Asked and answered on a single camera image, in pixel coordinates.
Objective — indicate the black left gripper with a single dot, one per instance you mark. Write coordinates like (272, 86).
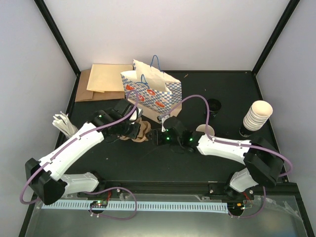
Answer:
(134, 134)

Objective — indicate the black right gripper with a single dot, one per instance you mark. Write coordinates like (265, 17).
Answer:
(156, 135)

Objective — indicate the brown pulp cup carrier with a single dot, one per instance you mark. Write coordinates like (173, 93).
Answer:
(145, 127)

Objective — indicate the blue checkered paper bag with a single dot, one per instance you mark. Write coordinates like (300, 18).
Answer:
(158, 92)

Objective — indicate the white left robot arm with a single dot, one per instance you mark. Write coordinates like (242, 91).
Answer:
(47, 176)

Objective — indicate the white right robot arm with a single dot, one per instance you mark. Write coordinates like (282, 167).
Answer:
(262, 167)

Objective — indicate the white paper coffee cup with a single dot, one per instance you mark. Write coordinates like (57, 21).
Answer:
(206, 128)

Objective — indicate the light tan paper bag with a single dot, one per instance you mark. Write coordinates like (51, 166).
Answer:
(106, 77)

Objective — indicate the brown kraft paper bag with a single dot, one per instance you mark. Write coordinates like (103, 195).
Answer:
(84, 95)

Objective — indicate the stack of black lids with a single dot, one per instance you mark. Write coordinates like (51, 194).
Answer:
(214, 107)

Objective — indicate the white wrapped stirrers bundle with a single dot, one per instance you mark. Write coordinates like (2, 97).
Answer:
(63, 123)

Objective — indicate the small electronics board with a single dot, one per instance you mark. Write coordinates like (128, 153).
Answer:
(99, 204)

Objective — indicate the stack of white paper cups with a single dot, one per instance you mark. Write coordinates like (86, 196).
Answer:
(257, 115)

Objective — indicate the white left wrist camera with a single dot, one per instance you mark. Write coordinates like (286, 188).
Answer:
(136, 114)

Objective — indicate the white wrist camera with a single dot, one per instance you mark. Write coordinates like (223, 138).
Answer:
(136, 114)
(164, 123)

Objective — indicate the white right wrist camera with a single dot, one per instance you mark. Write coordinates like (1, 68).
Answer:
(164, 123)

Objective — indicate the light blue slotted cable duct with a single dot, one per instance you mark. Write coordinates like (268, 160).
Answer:
(155, 206)

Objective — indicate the black corner frame post left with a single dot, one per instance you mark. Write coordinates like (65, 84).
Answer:
(41, 5)

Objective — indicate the black corner frame post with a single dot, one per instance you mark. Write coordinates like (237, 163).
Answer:
(290, 8)
(41, 5)

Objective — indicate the black corner frame post right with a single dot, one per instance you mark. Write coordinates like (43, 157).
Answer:
(290, 8)

